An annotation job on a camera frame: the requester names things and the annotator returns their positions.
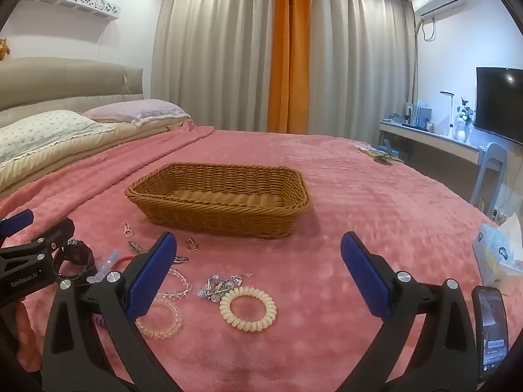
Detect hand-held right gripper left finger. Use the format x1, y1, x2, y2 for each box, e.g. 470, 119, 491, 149
41, 231, 182, 392

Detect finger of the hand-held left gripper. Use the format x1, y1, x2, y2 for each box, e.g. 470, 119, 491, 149
0, 209, 34, 237
0, 217, 76, 272

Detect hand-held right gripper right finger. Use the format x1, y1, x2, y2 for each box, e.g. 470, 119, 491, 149
340, 231, 481, 392

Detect black wrist watch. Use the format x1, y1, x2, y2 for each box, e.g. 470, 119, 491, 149
51, 239, 99, 286

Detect clear bead bracelet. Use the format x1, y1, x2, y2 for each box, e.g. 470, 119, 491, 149
157, 267, 193, 301

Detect red cord bracelet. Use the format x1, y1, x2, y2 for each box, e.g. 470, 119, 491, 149
88, 253, 137, 284

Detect clear spiral hair tie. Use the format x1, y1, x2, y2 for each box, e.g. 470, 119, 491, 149
135, 294, 183, 340

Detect silver crystal jewelry cluster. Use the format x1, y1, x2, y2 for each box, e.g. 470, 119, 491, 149
197, 273, 254, 303

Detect brown wicker basket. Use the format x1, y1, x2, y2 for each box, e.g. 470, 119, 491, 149
125, 162, 311, 238

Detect cream spiral hair tie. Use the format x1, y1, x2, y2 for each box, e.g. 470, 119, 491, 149
219, 286, 277, 331

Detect person's left hand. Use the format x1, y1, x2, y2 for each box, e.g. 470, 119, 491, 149
15, 297, 42, 372

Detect pink fleece blanket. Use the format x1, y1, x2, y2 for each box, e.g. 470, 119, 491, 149
0, 124, 507, 392

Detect white floral pillow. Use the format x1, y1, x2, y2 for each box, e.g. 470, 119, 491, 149
0, 109, 116, 164

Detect beige quilt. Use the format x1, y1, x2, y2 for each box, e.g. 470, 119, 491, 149
0, 119, 193, 194

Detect yellow patterned packet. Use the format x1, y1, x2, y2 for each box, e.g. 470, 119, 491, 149
355, 145, 405, 166

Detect tissue box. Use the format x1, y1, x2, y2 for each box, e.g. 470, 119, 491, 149
472, 212, 523, 290

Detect black smartphone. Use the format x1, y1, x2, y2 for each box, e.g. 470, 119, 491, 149
471, 285, 510, 384

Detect lavender pillow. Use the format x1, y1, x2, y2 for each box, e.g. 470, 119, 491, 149
82, 99, 192, 128

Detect beige padded headboard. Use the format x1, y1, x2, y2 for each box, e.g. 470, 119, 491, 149
0, 57, 144, 129

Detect white desk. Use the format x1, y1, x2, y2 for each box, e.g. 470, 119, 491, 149
378, 118, 491, 166

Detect books on desk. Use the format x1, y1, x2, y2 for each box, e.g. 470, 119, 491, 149
404, 100, 434, 131

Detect grey plastic chair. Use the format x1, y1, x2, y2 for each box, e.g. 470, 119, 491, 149
470, 143, 508, 215

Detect white vase with flowers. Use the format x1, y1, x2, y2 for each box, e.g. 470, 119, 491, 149
454, 97, 475, 143

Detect white desk lamp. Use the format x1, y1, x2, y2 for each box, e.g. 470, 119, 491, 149
440, 91, 458, 139

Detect beige curtain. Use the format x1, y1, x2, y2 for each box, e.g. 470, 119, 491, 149
298, 0, 417, 148
151, 0, 276, 133

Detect black television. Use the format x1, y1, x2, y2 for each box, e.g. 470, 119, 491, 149
474, 66, 523, 145

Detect orange curtain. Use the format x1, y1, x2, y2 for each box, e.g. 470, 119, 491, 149
267, 0, 313, 135

